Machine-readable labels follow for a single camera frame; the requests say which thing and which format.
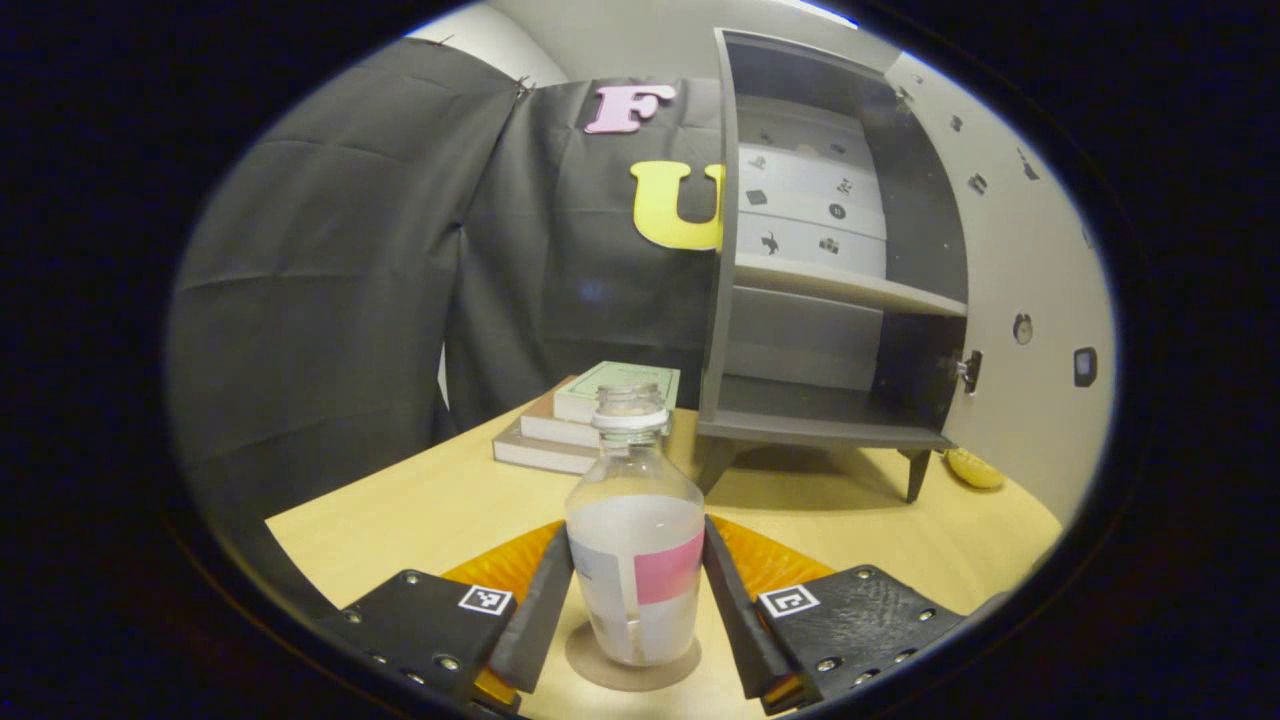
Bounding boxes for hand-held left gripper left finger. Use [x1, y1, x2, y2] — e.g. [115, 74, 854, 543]
[318, 520, 577, 716]

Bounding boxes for dark grey cabinet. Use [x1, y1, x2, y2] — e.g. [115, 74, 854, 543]
[697, 28, 973, 505]

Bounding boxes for clear plastic bottle pink label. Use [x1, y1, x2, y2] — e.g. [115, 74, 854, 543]
[564, 383, 707, 668]

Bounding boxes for black backdrop cloth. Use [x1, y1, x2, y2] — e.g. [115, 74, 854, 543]
[165, 38, 727, 603]

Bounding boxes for light grey cabinet door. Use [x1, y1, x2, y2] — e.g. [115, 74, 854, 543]
[885, 50, 1119, 528]

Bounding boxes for brown cover book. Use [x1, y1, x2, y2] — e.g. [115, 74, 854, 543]
[519, 378, 603, 451]
[492, 416, 601, 477]

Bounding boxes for green book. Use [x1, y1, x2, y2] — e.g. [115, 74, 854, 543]
[553, 361, 682, 425]

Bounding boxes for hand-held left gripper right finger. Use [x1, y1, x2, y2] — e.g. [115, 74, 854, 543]
[700, 515, 967, 714]

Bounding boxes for yellow knitted object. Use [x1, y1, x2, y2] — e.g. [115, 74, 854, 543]
[945, 447, 1007, 492]

